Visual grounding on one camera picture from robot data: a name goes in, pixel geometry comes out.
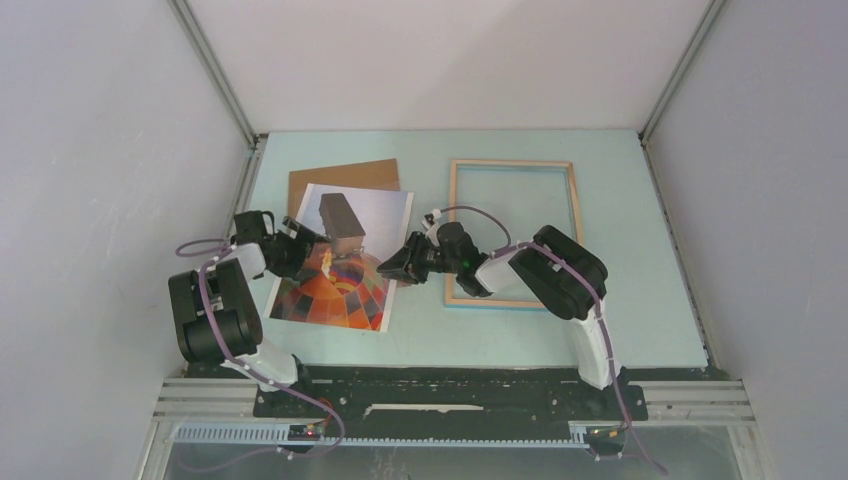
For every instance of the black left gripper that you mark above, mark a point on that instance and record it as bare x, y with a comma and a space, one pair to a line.
302, 246

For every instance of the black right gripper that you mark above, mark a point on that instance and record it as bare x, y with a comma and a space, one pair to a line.
409, 259

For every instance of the hot air balloon photo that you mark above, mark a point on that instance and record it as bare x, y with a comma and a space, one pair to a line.
339, 284

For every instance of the wooden picture frame with glass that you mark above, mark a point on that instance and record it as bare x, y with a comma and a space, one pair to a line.
505, 202

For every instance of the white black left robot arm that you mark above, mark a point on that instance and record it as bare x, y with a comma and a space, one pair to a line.
216, 318

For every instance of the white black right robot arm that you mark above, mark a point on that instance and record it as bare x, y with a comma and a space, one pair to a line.
567, 279

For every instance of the brown cardboard backing board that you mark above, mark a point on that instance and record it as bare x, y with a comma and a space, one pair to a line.
344, 177

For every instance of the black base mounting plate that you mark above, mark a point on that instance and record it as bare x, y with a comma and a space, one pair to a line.
452, 404

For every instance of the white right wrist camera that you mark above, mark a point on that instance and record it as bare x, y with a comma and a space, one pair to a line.
431, 223

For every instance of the left aluminium corner post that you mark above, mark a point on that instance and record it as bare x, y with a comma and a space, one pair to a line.
199, 41

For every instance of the aluminium corner post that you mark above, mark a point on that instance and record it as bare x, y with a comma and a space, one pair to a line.
199, 41
692, 49

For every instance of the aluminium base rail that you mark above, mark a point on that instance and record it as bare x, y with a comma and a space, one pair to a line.
222, 409

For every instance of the right aluminium corner post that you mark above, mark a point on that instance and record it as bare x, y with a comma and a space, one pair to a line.
692, 49

